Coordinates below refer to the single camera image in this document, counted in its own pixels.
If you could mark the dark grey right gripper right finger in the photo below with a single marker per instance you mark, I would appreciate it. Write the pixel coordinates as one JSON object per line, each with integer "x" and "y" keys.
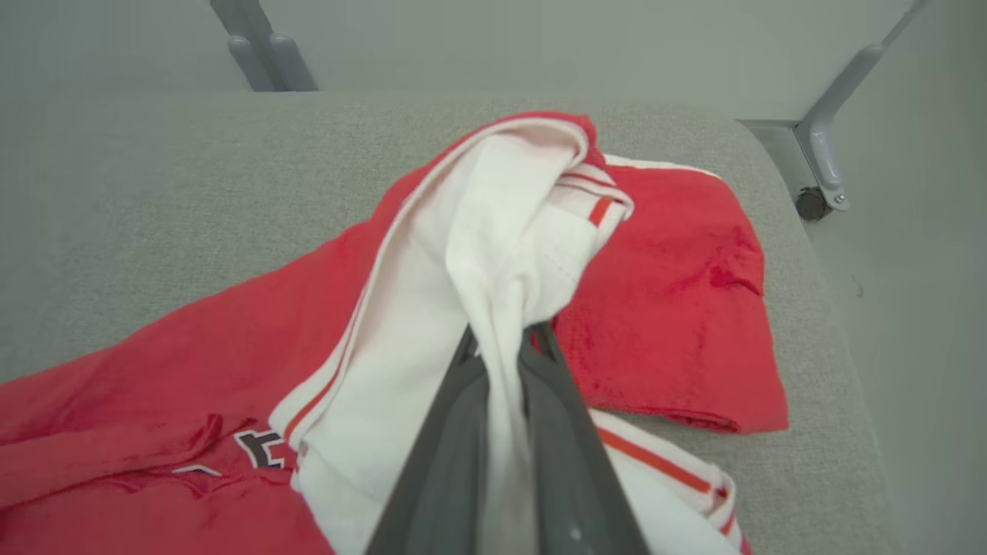
{"x": 570, "y": 486}

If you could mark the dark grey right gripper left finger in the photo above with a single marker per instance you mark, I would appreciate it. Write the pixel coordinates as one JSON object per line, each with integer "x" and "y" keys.
{"x": 439, "y": 493}

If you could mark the red shorts with white stripe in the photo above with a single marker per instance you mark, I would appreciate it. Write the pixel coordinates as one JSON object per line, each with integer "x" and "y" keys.
{"x": 678, "y": 308}

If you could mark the red and white jersey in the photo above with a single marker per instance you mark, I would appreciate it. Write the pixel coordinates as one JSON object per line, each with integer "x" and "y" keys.
{"x": 231, "y": 347}

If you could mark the grey caster leg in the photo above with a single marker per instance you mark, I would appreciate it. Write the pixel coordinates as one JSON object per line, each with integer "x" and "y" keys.
{"x": 825, "y": 146}

